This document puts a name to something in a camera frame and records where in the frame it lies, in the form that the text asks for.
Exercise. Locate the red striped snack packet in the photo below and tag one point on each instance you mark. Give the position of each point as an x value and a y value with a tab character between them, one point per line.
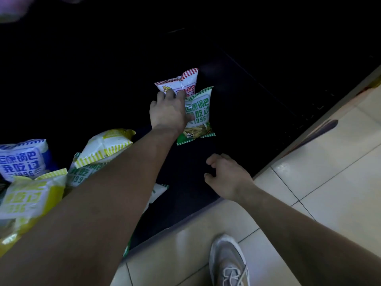
187	78

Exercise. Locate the person's right hand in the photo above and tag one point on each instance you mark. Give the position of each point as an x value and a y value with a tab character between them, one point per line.
229	178

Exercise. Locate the green striped snack packet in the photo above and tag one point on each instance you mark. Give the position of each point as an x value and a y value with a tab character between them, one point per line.
199	116

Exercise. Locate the person's left hand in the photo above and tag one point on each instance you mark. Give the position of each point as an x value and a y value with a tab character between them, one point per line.
168	113

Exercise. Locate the orange cardboard panel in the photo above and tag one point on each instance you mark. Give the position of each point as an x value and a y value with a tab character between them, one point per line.
348	111

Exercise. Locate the pile of striped snack packets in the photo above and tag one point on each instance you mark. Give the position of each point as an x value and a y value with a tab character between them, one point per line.
23	160

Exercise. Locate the grey orange sneaker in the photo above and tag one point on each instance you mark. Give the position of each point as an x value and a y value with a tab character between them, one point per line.
227	262

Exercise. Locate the person's right forearm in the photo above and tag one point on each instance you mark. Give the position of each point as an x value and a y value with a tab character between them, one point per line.
312	235

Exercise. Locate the person's left forearm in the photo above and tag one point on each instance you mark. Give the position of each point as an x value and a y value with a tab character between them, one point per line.
89	211

